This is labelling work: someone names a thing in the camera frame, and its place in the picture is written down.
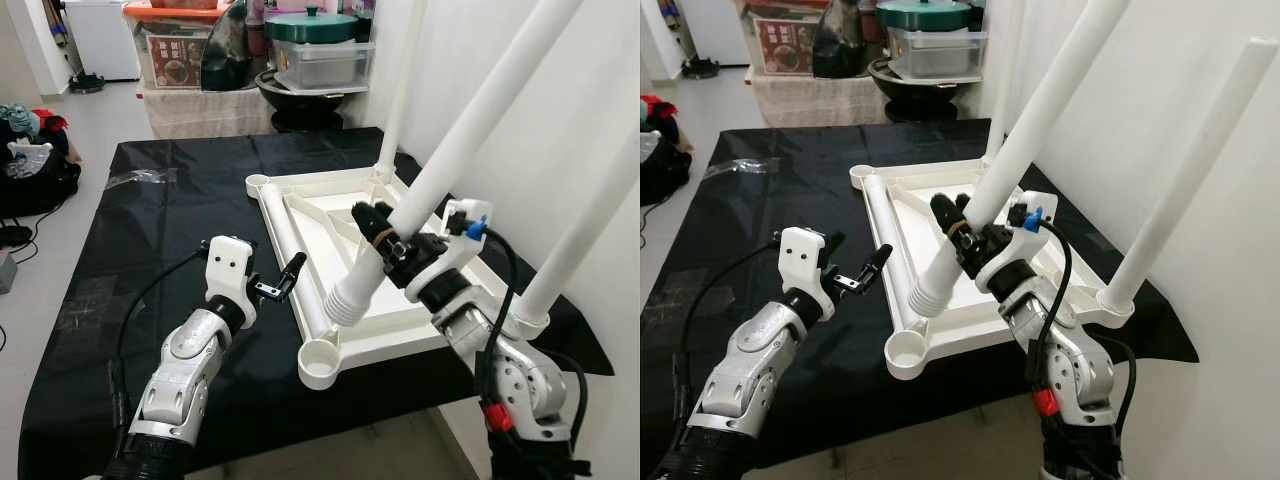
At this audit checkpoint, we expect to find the clear tape strip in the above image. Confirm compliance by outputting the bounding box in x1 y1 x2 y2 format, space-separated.
705 158 766 179
105 168 181 189

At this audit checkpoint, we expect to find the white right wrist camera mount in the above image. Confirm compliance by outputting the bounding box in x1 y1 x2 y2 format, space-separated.
405 200 493 291
975 190 1059 291

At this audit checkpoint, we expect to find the black plastic bag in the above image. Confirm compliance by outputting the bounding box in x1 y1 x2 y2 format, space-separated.
200 0 253 93
812 0 869 81

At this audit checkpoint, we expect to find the black wok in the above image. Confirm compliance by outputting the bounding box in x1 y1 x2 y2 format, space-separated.
255 68 371 131
868 58 986 123

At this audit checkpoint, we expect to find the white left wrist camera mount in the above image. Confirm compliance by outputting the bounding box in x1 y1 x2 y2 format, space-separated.
203 237 259 306
778 227 836 301

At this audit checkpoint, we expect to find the white plastic children table top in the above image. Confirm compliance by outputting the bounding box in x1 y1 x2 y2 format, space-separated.
245 168 551 389
848 158 1136 381

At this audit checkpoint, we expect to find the beige cloth covered stand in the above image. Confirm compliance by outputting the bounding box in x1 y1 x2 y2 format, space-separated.
140 85 276 139
752 72 891 129

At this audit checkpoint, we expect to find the green pot lid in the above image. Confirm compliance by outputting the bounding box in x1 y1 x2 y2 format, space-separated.
265 5 359 43
878 0 973 31

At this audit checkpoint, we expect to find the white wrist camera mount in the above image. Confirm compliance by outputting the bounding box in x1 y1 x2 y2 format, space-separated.
203 237 259 306
975 190 1059 291
778 227 836 301
405 200 493 291

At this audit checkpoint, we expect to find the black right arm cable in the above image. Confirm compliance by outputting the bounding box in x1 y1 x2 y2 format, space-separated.
1030 215 1136 441
465 225 591 451

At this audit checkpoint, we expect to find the clear tape cross patch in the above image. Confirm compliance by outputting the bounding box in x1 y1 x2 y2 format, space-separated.
55 275 126 336
645 265 701 326

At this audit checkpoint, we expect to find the orange lidded storage box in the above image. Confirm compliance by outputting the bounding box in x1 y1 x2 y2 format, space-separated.
745 0 831 76
122 0 236 91

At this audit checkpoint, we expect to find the black tablecloth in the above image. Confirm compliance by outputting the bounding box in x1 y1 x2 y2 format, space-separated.
18 128 616 480
640 118 1199 476

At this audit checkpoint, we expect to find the clear plastic storage box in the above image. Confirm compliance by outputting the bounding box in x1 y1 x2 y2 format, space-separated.
885 28 989 81
270 38 376 91

